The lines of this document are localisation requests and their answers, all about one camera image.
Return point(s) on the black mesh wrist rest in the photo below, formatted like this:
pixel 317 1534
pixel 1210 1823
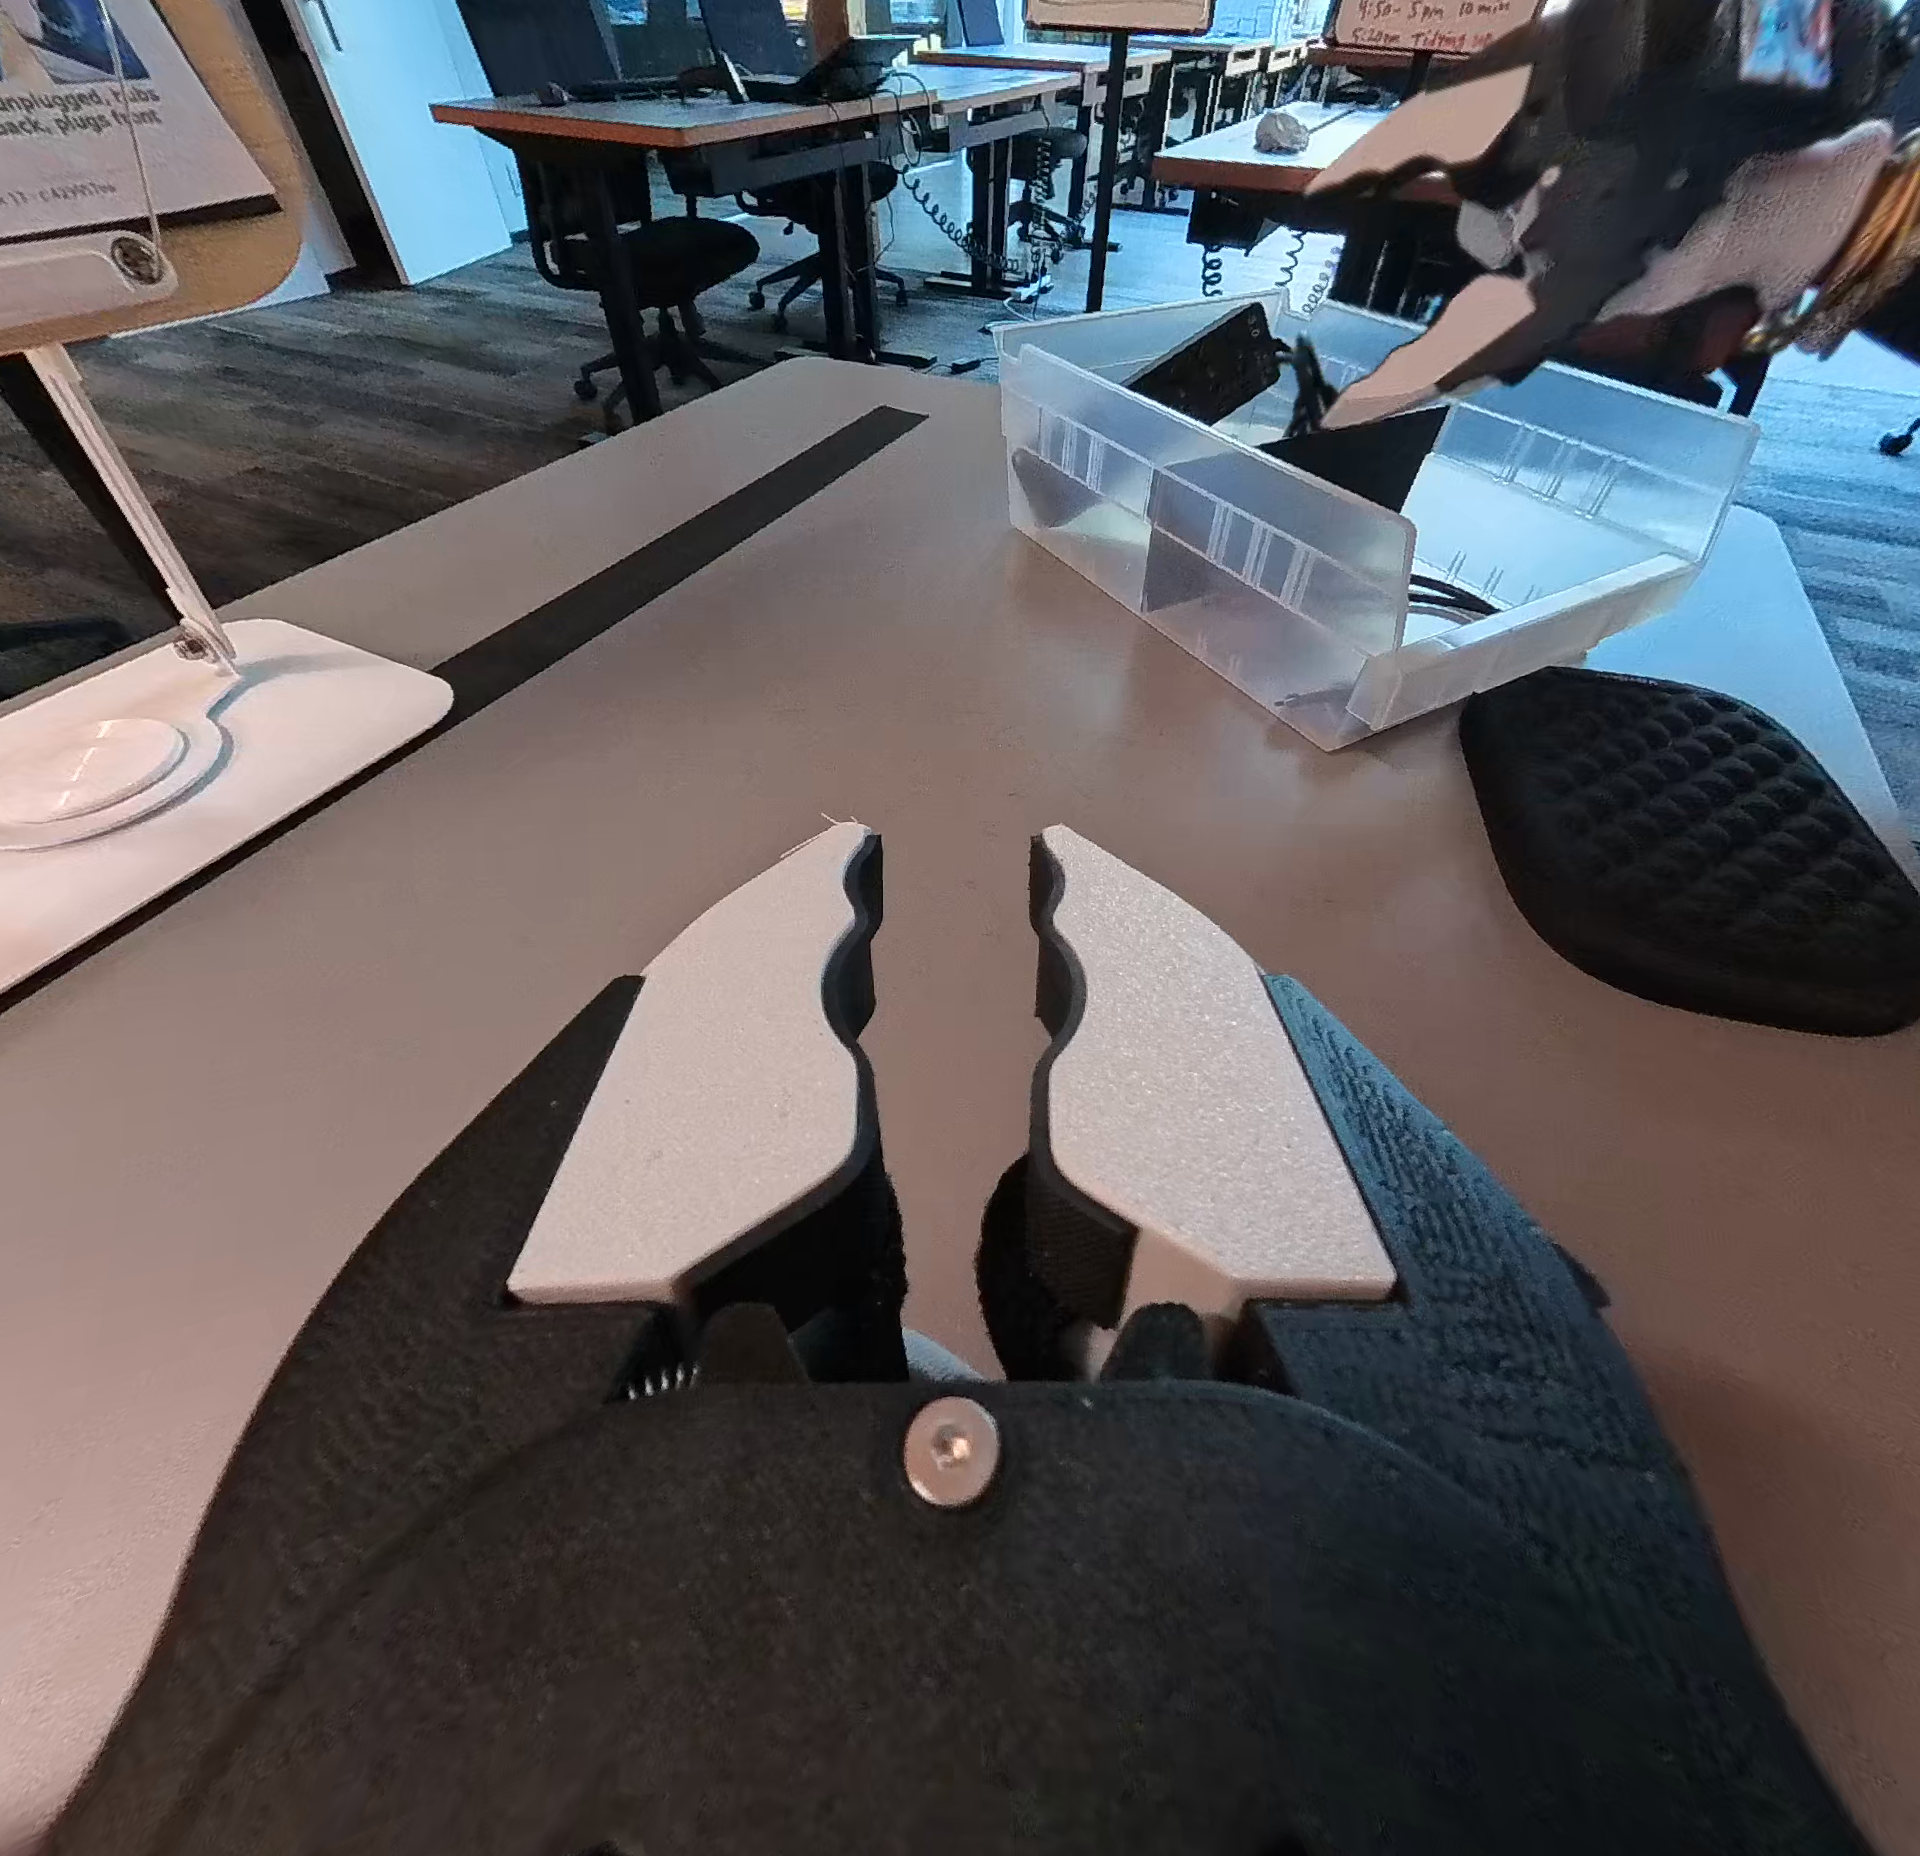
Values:
pixel 1697 852

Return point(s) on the person's left hand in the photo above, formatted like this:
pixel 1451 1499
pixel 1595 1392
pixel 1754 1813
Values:
pixel 945 1355

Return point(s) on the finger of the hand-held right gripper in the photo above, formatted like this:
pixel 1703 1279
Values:
pixel 1427 131
pixel 1443 357

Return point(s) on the black office chair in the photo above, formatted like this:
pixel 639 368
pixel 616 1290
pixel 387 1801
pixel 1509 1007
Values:
pixel 751 27
pixel 524 27

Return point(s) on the wooden office desk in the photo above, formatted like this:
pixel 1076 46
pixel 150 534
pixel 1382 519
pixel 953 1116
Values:
pixel 675 117
pixel 1245 161

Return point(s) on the person's right hand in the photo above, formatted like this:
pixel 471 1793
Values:
pixel 1771 222

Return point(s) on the instruction sheet on board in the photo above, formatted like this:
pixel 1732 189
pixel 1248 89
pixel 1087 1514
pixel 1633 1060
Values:
pixel 243 258

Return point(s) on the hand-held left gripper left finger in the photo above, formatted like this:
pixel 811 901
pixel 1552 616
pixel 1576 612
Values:
pixel 722 1106

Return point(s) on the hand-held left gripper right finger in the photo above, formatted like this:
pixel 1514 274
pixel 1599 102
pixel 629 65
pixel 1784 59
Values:
pixel 1200 1119

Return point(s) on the clear plastic bin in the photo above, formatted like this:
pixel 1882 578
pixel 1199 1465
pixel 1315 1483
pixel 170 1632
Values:
pixel 1200 538

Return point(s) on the black bin divider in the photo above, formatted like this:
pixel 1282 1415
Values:
pixel 1358 461

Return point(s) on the gold wrist bangles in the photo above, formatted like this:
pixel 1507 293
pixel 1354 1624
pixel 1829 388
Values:
pixel 1859 265

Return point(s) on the grey crumpled lump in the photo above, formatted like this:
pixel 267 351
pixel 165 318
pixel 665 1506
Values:
pixel 1282 131

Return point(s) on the white board stand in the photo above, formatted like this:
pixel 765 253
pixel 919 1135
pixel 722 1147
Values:
pixel 226 729

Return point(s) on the long black usb hub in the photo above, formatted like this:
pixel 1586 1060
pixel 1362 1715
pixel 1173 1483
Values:
pixel 1217 357

